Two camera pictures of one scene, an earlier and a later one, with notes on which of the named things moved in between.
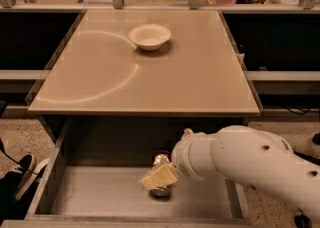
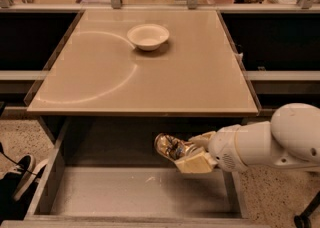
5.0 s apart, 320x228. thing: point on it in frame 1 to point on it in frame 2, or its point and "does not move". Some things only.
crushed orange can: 160,161 to 172,147
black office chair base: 302,221 does not move
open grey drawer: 96,169 does not move
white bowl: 149,37 does not move
